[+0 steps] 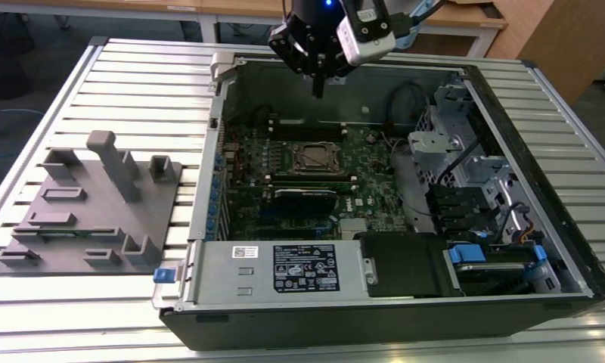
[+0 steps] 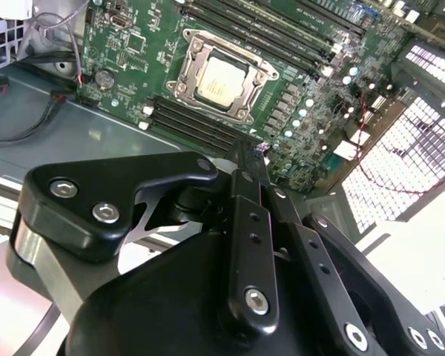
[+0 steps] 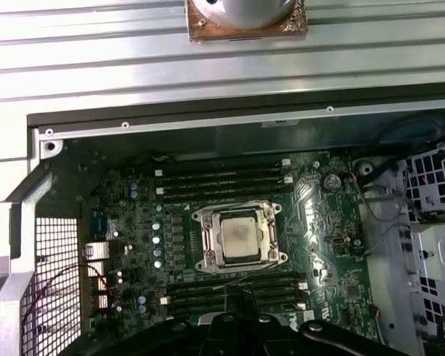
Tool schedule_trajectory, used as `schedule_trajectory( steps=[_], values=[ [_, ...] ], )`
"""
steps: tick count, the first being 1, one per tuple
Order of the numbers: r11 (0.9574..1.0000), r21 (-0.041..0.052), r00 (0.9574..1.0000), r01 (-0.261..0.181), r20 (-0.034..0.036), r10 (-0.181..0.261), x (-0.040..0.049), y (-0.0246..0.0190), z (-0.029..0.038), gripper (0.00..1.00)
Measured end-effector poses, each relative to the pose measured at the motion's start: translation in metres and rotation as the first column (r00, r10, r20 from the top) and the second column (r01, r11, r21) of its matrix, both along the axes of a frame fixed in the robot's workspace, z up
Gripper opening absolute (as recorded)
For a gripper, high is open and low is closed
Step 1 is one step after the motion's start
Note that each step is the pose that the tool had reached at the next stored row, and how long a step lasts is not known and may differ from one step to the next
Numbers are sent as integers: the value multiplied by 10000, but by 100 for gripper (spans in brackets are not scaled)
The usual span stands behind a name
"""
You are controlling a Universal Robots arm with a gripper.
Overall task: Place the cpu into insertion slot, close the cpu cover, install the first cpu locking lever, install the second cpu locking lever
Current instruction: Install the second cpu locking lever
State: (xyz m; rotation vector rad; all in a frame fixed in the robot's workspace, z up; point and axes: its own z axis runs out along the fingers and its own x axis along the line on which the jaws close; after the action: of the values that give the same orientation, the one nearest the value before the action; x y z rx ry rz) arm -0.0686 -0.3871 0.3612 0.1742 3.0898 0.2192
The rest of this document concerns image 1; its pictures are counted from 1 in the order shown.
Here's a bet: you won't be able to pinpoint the black plastic bay housing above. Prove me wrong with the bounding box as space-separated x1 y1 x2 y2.
425 185 496 232

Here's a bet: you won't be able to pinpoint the grey parts rack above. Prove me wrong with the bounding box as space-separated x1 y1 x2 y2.
0 130 184 274

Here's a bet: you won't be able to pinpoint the wooden white-framed desk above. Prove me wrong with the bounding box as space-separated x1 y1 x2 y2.
0 0 217 43
201 0 509 58

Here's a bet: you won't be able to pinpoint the wooden cabinet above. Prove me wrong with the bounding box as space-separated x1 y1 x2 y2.
487 0 605 103

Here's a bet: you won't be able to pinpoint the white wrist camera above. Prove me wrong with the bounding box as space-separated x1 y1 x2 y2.
336 0 397 66

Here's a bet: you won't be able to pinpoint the silver chipset heatsink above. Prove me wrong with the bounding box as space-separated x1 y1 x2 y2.
338 218 370 232

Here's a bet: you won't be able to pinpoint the green motherboard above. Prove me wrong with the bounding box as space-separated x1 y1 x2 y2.
220 126 437 242

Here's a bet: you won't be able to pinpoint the grey case release handle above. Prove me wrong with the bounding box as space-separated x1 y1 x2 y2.
209 52 238 83

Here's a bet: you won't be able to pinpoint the blue disk carrier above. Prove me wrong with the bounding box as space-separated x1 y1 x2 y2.
445 244 488 265

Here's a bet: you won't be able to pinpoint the black office chair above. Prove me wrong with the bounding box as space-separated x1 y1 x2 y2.
0 11 37 101

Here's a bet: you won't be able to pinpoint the black open PC case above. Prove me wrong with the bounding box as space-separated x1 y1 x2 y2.
150 51 605 352

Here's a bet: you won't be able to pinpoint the silver CPU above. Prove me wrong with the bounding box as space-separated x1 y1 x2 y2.
301 145 337 167

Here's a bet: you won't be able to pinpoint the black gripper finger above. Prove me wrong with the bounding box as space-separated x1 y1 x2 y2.
309 56 320 99
317 56 329 100

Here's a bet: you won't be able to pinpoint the coloured power wires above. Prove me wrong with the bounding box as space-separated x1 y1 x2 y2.
512 221 539 245

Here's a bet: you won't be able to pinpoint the green RAM stick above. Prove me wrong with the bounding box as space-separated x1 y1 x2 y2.
34 228 94 239

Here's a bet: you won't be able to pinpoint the black graphics card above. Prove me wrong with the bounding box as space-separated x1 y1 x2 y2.
273 188 340 219

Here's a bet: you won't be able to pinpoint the silver drive bay bracket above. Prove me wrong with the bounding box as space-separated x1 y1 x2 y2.
406 130 464 156

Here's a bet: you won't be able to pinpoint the CPU socket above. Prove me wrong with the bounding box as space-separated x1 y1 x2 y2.
290 140 348 176

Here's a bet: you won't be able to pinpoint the silver power supply unit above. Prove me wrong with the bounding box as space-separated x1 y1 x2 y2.
178 240 380 306

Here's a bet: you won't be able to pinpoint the thick black cable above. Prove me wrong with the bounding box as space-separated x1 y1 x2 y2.
436 138 483 188

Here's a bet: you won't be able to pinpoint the thin black looped cable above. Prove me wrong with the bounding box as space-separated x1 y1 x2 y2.
384 80 431 129

